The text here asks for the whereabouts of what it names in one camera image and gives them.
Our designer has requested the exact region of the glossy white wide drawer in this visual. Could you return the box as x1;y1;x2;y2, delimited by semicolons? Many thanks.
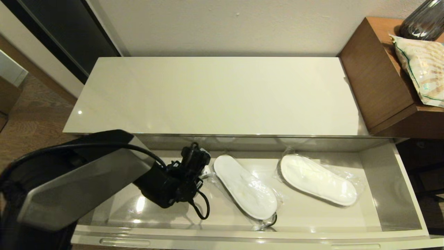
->
71;135;444;250

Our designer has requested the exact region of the glossy white low cabinet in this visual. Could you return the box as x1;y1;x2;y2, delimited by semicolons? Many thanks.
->
62;57;369;136

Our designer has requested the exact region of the dark glass door panel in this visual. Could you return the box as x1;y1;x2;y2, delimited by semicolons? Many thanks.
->
0;0;122;85

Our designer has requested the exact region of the brown wooden side table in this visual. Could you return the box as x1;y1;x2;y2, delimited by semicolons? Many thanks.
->
338;17;444;139

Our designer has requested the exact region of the white box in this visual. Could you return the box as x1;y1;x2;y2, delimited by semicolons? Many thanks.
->
0;50;29;87

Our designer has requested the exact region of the green-trimmed snack bag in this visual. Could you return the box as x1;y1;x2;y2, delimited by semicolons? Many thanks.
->
389;35;444;108

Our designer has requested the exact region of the dark ribbed glass vase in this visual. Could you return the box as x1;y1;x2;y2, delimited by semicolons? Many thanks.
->
399;0;444;41

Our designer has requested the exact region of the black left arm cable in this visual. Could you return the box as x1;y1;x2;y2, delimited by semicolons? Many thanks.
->
0;142;211;220

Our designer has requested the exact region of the black rubber ring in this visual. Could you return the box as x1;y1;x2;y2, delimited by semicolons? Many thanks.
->
263;213;278;228

